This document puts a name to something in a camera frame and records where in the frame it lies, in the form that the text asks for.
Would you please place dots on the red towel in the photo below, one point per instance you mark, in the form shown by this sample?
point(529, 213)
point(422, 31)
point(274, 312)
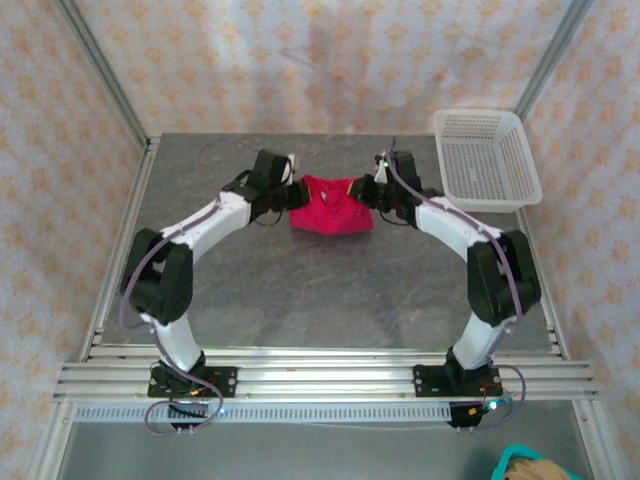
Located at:
point(330, 210)

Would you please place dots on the white perforated plastic basket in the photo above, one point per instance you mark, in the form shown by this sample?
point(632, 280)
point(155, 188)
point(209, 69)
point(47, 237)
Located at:
point(480, 165)

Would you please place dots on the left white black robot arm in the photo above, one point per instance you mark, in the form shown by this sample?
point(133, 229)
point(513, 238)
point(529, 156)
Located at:
point(160, 280)

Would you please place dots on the black base electronics board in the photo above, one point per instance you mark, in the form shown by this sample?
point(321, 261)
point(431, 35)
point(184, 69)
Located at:
point(187, 411)
point(465, 417)

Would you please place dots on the teal plastic container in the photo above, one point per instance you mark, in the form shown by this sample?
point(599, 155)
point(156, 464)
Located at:
point(505, 455)

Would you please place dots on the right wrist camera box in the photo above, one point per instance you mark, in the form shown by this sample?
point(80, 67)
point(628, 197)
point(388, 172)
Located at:
point(381, 172)

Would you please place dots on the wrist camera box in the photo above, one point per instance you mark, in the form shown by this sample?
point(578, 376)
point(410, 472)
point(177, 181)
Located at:
point(292, 167)
point(381, 172)

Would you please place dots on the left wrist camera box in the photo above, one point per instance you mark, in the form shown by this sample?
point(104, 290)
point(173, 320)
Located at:
point(292, 167)

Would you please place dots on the aluminium table side rail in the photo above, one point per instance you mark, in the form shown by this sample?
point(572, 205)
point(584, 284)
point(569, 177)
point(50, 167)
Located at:
point(556, 335)
point(141, 170)

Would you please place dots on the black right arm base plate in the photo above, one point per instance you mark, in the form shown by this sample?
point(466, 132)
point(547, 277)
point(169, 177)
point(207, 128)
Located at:
point(425, 382)

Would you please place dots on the aluminium base rail beam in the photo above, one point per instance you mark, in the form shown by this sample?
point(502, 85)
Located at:
point(325, 380)

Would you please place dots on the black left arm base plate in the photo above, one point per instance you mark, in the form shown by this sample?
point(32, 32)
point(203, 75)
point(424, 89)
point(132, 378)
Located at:
point(225, 382)

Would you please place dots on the aluminium corner post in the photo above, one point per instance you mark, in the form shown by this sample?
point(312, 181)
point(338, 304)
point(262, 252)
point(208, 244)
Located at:
point(103, 70)
point(556, 50)

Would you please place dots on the aluminium frame leg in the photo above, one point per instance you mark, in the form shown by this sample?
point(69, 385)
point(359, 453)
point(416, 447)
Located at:
point(590, 440)
point(50, 445)

